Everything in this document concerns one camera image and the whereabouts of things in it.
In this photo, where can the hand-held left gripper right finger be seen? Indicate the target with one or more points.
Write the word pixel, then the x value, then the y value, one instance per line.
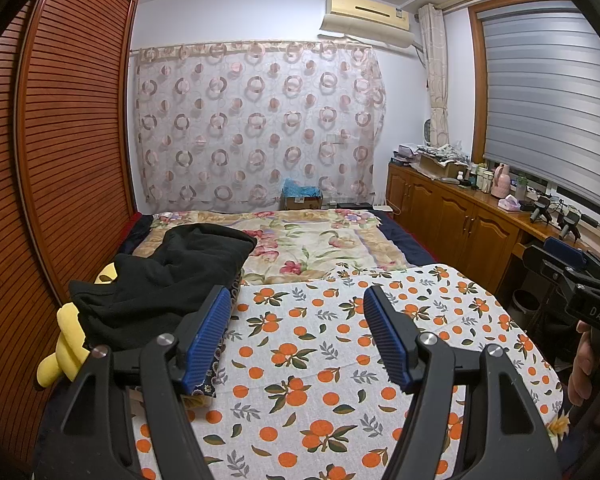
pixel 387 335

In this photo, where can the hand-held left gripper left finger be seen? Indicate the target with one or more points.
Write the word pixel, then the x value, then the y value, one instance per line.
pixel 205 340

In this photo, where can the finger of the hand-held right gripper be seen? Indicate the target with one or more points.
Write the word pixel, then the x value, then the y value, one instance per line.
pixel 572 246
pixel 550 262

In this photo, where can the black printed t-shirt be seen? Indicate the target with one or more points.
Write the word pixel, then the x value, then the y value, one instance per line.
pixel 180 270

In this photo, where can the person's right hand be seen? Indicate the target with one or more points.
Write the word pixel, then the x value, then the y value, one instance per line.
pixel 585 365

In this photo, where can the black device on stand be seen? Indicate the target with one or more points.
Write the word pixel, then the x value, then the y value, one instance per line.
pixel 541 208
pixel 569 222

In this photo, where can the grey trash bin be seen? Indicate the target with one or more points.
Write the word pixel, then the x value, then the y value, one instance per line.
pixel 525 305

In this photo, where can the orange-print bedsheet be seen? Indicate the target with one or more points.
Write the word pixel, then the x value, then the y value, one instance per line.
pixel 320 360

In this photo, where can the pink tissue pack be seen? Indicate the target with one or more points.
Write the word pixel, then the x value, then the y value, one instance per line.
pixel 508 203

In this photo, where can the pink bottle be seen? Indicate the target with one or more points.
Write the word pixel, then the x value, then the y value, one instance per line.
pixel 500 180

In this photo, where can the row of small bottles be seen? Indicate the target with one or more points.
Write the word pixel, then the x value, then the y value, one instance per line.
pixel 477 177

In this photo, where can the wooden cabinet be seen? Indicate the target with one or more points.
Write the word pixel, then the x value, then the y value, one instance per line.
pixel 450 210

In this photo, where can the floral blanket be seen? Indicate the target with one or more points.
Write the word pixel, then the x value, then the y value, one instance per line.
pixel 305 245

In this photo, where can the yellow plush toy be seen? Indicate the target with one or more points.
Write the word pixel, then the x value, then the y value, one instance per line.
pixel 67 330

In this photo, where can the grey window blind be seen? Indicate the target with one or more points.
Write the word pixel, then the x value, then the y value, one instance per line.
pixel 545 100

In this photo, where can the small cardboard box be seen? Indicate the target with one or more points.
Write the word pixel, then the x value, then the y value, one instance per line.
pixel 302 203

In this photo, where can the white round mirror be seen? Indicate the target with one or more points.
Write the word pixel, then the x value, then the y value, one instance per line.
pixel 430 131

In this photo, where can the purple box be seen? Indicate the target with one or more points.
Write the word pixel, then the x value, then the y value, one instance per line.
pixel 403 154

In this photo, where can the beige window curtain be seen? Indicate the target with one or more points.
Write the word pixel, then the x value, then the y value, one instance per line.
pixel 435 70

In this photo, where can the circle-patterned sheer curtain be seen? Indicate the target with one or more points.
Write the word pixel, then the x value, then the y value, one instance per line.
pixel 260 120

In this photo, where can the wooden louvered wardrobe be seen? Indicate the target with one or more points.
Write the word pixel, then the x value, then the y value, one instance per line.
pixel 70 135

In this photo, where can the beige air conditioner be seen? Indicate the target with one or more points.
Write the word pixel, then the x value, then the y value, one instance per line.
pixel 365 7

